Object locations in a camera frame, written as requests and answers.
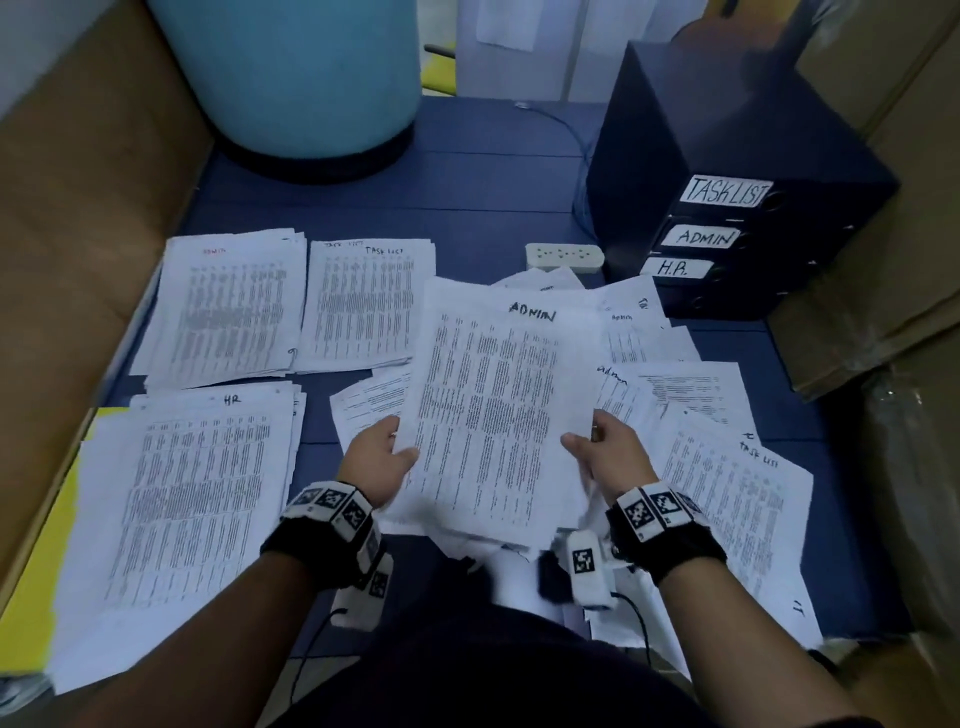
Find white power strip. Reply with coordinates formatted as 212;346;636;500
525;241;606;273

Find brown cardboard box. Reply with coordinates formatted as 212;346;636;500
765;0;960;399

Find white partition panel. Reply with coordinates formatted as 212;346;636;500
453;0;707;104

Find yellow plastic item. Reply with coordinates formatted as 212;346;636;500
420;45;456;96

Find printed paper sheet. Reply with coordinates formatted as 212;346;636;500
379;277;609;551

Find pile of printed papers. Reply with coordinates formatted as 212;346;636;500
330;267;824;677

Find thin power cable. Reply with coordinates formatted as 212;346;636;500
514;102;594;242

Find person's left hand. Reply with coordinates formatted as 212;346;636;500
339;415;422;509

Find person's dark trousers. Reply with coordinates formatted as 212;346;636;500
270;555;887;728

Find neat stack of printed papers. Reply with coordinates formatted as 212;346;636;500
45;379;308;695
292;237;438;375
127;228;311;392

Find person's right forearm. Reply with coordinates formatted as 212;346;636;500
657;558;864;728

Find black marker wristband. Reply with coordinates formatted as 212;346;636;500
261;480;386;590
604;480;729;587

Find person's right hand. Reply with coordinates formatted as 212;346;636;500
561;409;660;504

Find teal cylindrical barrel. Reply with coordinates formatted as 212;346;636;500
145;0;425;185

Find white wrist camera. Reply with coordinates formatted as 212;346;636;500
562;528;617;609
330;552;396;632

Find yellow folder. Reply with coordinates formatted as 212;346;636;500
0;408;134;677

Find person's left forearm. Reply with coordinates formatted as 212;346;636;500
67;547;320;728

